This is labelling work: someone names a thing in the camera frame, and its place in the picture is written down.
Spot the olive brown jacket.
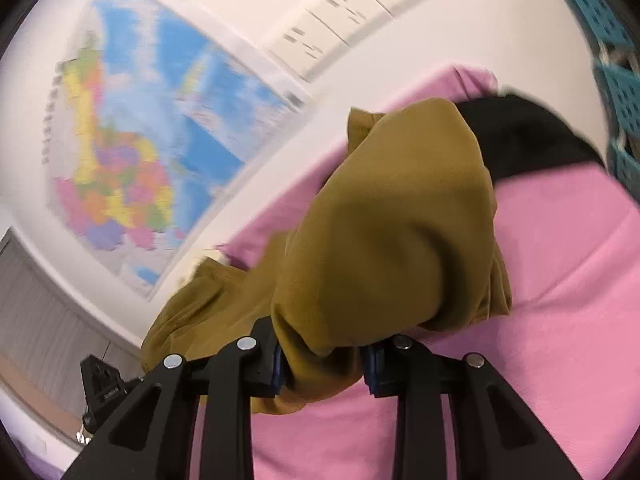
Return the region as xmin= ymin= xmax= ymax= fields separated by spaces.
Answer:
xmin=141 ymin=99 xmax=512 ymax=415

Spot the grey wardrobe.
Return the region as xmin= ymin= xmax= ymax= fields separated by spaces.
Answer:
xmin=0 ymin=231 xmax=141 ymax=441

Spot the black garment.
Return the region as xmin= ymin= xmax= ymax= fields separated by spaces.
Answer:
xmin=457 ymin=93 xmax=604 ymax=183

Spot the teal perforated storage rack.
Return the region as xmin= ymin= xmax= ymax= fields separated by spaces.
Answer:
xmin=565 ymin=0 xmax=640 ymax=198

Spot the colourful wall map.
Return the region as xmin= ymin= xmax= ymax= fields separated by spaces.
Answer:
xmin=42 ymin=0 xmax=308 ymax=297

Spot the white wall socket panel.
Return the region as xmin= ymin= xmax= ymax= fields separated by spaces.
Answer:
xmin=267 ymin=0 xmax=425 ymax=82

